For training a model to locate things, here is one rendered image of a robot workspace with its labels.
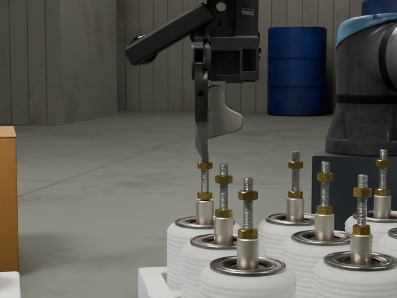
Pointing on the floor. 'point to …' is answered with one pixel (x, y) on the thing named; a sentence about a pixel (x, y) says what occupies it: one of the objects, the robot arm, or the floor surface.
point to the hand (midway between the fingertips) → (199, 149)
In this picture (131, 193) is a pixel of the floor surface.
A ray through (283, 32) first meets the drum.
